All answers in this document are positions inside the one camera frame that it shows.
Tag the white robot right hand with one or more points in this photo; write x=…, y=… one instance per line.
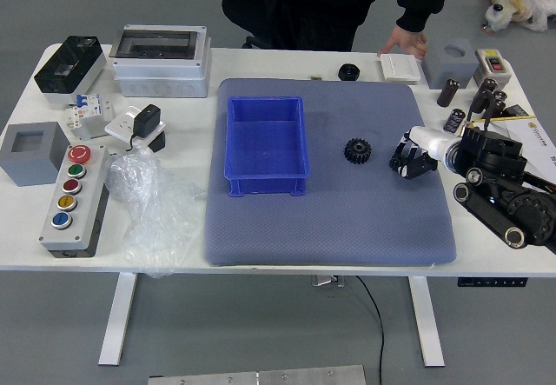
x=430, y=144

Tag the small black gear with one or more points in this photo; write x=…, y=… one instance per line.
x=395, y=164

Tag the big black gear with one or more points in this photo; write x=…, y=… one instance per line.
x=352, y=155

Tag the person's left forearm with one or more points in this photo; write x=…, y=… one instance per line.
x=419, y=11

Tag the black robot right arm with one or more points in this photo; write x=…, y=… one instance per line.
x=521, y=202

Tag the yellow and white cardboard box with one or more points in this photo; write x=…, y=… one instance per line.
x=534, y=137

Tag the black round nut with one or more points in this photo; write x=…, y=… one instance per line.
x=348, y=72

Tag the blue plastic box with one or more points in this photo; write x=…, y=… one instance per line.
x=265, y=150

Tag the black cylindrical capacitor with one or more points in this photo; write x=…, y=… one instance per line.
x=454, y=121

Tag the brown cylindrical capacitor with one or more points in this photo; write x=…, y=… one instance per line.
x=495, y=106
x=481, y=96
x=447, y=94

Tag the grey block with round hole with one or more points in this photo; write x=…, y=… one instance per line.
x=452, y=65

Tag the flat black module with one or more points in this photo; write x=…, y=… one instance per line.
x=518, y=110

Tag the person's left hand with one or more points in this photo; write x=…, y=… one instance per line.
x=408, y=41

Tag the grey-blue table mat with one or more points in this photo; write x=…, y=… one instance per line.
x=330, y=220

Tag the black table control panel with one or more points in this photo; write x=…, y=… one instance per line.
x=491, y=282

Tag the person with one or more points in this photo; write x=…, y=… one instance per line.
x=326, y=2

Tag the white table leg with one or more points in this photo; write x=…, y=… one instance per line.
x=117, y=320
x=428, y=324

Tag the black office chair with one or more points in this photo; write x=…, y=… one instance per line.
x=236, y=7

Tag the small black block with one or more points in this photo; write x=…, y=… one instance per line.
x=158, y=142

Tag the black power adapter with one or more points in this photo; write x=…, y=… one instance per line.
x=145, y=120

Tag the clear plastic bag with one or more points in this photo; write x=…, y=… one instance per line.
x=152, y=211

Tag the grey metal plate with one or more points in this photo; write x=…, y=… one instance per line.
x=260, y=377

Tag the white socket plate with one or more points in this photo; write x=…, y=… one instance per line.
x=119, y=126

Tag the white and blue circuit breaker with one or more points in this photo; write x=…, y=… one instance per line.
x=89, y=113

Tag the grey five-button control station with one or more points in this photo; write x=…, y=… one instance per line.
x=71, y=198

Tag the grey block with square hole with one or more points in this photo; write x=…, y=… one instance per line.
x=28, y=159

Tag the white wall switch plate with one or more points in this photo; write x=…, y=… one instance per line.
x=399, y=67

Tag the grey two-button switch box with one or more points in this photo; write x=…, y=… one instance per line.
x=493, y=61

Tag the metal bracket under table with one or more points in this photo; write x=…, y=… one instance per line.
x=328, y=280

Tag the white enclosure with clear lid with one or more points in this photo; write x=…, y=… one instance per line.
x=160, y=70

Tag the white enclosure with black lid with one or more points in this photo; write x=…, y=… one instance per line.
x=69, y=65

